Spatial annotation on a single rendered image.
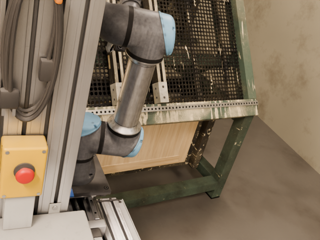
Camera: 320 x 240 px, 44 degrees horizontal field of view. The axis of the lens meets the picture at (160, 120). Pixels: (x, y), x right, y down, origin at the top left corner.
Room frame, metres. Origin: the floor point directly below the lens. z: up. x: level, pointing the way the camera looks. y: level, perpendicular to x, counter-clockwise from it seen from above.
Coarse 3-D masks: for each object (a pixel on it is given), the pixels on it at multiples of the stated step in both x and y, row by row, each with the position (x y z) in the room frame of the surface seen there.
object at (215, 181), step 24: (240, 120) 2.57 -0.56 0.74; (192, 144) 2.63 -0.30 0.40; (240, 144) 2.60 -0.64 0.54; (144, 168) 2.38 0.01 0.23; (216, 168) 2.60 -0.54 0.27; (120, 192) 2.10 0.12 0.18; (144, 192) 2.17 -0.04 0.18; (168, 192) 2.25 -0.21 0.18; (192, 192) 2.40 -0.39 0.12; (216, 192) 2.57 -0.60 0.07
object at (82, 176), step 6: (78, 162) 1.06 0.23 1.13; (84, 162) 1.08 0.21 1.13; (90, 162) 1.10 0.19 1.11; (78, 168) 1.06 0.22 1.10; (84, 168) 1.07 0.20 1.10; (90, 168) 1.11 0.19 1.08; (78, 174) 1.06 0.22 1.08; (84, 174) 1.07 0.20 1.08; (90, 174) 1.11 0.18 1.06; (78, 180) 1.05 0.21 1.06; (84, 180) 1.07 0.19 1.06; (90, 180) 1.09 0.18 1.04
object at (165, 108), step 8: (192, 104) 2.25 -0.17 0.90; (200, 104) 2.29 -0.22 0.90; (208, 104) 2.33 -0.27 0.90; (216, 104) 2.37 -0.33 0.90; (224, 104) 2.42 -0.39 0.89; (232, 104) 2.46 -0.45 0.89; (240, 104) 2.51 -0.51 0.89; (248, 104) 2.55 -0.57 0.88; (256, 104) 2.60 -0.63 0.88; (96, 112) 1.83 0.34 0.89; (104, 112) 1.86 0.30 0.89; (112, 112) 1.89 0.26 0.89
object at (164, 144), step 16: (144, 128) 2.30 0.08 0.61; (160, 128) 2.38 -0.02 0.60; (176, 128) 2.47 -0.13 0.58; (192, 128) 2.56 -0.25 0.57; (144, 144) 2.32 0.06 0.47; (160, 144) 2.41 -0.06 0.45; (176, 144) 2.50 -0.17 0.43; (112, 160) 2.18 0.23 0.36; (128, 160) 2.26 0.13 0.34; (144, 160) 2.34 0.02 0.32; (160, 160) 2.44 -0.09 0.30; (176, 160) 2.53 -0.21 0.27
